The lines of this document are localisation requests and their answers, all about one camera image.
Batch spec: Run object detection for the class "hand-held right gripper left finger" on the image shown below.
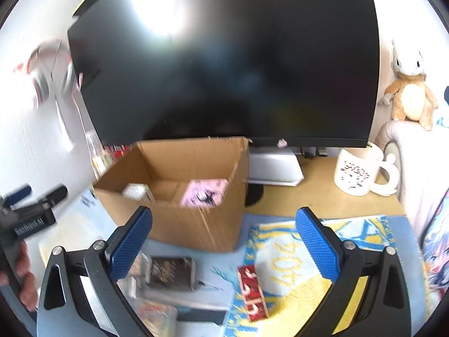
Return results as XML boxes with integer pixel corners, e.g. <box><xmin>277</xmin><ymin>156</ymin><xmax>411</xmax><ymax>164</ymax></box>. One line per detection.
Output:
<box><xmin>37</xmin><ymin>205</ymin><xmax>155</xmax><ymax>337</ymax></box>

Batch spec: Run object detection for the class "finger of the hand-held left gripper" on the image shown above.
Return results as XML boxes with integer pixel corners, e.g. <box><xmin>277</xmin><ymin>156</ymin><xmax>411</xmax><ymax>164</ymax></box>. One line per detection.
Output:
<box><xmin>35</xmin><ymin>184</ymin><xmax>68</xmax><ymax>212</ymax></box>
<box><xmin>4</xmin><ymin>184</ymin><xmax>32</xmax><ymax>207</ymax></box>

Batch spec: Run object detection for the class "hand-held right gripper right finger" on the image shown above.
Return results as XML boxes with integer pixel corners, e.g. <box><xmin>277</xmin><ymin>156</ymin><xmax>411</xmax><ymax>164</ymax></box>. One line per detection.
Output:
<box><xmin>295</xmin><ymin>207</ymin><xmax>411</xmax><ymax>337</ymax></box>

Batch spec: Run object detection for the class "glass perfume bottle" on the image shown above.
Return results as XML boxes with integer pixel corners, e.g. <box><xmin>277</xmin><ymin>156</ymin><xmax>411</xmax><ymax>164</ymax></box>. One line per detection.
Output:
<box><xmin>119</xmin><ymin>252</ymin><xmax>152</xmax><ymax>300</ymax></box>

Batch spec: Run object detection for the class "black printed box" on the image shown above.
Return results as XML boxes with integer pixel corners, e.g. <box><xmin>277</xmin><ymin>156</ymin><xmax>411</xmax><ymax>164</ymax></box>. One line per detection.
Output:
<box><xmin>145</xmin><ymin>256</ymin><xmax>198</xmax><ymax>293</ymax></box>

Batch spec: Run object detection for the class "cardboard box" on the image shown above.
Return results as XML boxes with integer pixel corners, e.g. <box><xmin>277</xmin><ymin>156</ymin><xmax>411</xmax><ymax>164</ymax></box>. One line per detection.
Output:
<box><xmin>92</xmin><ymin>136</ymin><xmax>252</xmax><ymax>254</ymax></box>

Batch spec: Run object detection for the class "person's left hand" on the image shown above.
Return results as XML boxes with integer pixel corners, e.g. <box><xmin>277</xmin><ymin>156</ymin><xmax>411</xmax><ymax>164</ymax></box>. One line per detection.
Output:
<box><xmin>0</xmin><ymin>242</ymin><xmax>38</xmax><ymax>312</ymax></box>

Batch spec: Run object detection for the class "yellow blue towel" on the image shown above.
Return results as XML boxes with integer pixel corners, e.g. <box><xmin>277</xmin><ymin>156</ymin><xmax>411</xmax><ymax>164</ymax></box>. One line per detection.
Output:
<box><xmin>222</xmin><ymin>213</ymin><xmax>427</xmax><ymax>337</ymax></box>

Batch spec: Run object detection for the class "light blue mouse pad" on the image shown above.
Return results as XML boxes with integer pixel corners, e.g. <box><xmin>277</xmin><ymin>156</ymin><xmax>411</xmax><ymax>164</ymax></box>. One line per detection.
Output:
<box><xmin>37</xmin><ymin>186</ymin><xmax>248</xmax><ymax>337</ymax></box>

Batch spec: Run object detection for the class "cream small box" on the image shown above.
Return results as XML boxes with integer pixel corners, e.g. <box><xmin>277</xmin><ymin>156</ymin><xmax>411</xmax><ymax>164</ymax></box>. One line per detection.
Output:
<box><xmin>121</xmin><ymin>183</ymin><xmax>155</xmax><ymax>203</ymax></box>

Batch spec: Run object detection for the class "clear plastic bottle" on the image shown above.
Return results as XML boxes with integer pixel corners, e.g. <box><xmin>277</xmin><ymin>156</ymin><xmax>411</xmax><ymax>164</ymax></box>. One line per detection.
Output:
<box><xmin>85</xmin><ymin>131</ymin><xmax>110</xmax><ymax>180</ymax></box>

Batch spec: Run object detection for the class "colourful plastic packet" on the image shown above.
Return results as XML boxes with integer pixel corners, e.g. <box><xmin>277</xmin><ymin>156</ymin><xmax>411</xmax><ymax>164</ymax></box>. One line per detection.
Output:
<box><xmin>132</xmin><ymin>298</ymin><xmax>178</xmax><ymax>337</ymax></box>

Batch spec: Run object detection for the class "red card box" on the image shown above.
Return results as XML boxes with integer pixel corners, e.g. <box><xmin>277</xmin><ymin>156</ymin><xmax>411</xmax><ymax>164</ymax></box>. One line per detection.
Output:
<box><xmin>236</xmin><ymin>264</ymin><xmax>271</xmax><ymax>324</ymax></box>

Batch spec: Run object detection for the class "small black object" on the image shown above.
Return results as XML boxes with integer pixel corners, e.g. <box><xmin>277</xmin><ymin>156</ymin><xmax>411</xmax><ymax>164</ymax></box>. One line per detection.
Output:
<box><xmin>244</xmin><ymin>183</ymin><xmax>265</xmax><ymax>207</ymax></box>

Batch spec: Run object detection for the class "white printed mug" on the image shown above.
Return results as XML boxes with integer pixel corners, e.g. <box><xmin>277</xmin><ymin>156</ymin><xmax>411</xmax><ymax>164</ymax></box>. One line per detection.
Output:
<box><xmin>333</xmin><ymin>142</ymin><xmax>400</xmax><ymax>197</ymax></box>

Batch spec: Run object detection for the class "white monitor stand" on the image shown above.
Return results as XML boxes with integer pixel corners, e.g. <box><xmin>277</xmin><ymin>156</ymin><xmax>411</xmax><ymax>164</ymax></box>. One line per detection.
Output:
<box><xmin>247</xmin><ymin>145</ymin><xmax>305</xmax><ymax>186</ymax></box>

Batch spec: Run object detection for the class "pink packet in box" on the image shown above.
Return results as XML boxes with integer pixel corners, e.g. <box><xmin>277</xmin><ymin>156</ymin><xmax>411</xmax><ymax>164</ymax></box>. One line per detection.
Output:
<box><xmin>180</xmin><ymin>178</ymin><xmax>229</xmax><ymax>208</ymax></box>

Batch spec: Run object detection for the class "pink grey headset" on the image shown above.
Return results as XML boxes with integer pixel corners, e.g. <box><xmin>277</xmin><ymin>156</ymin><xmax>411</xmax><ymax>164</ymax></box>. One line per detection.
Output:
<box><xmin>13</xmin><ymin>40</ymin><xmax>84</xmax><ymax>109</ymax></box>

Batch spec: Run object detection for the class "printed cartoon cushion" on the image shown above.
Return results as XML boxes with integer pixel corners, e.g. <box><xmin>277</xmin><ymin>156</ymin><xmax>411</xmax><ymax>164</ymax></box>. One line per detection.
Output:
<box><xmin>420</xmin><ymin>189</ymin><xmax>449</xmax><ymax>304</ymax></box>

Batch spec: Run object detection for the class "pale pink cushion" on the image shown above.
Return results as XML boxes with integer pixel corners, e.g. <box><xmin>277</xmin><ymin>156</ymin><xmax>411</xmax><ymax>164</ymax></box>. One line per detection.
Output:
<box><xmin>375</xmin><ymin>120</ymin><xmax>449</xmax><ymax>241</ymax></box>

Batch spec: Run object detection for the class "orange plush toy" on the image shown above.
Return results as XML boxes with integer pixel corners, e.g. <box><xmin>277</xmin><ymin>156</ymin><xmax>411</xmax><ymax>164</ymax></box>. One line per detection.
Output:
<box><xmin>377</xmin><ymin>40</ymin><xmax>440</xmax><ymax>133</ymax></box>

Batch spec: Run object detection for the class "black computer monitor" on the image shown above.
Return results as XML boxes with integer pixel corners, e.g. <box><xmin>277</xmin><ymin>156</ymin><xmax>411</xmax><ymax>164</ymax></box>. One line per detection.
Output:
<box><xmin>67</xmin><ymin>0</ymin><xmax>382</xmax><ymax>149</ymax></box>

